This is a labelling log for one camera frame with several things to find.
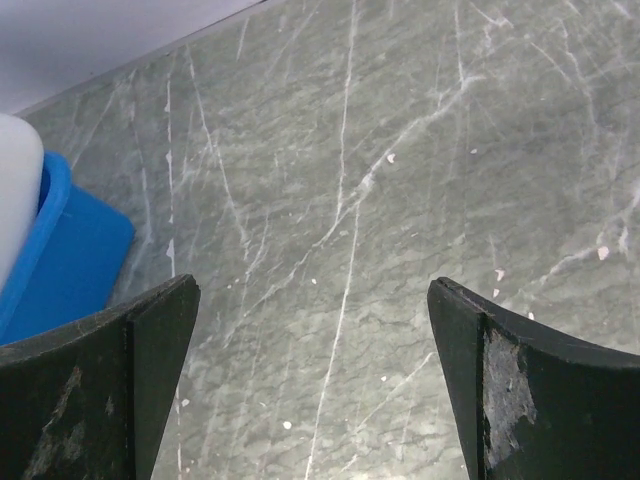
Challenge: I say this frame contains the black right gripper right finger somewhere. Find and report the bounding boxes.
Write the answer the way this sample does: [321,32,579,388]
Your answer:
[427,277,639,479]

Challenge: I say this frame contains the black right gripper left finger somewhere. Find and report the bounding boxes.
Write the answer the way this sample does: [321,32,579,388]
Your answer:
[1,274,201,479]

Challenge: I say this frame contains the blue plastic tub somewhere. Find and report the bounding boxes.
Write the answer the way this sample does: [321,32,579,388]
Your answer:
[1,152,135,345]

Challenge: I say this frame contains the translucent white plastic tub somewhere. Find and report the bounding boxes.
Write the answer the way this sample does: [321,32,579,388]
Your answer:
[0,113,44,287]

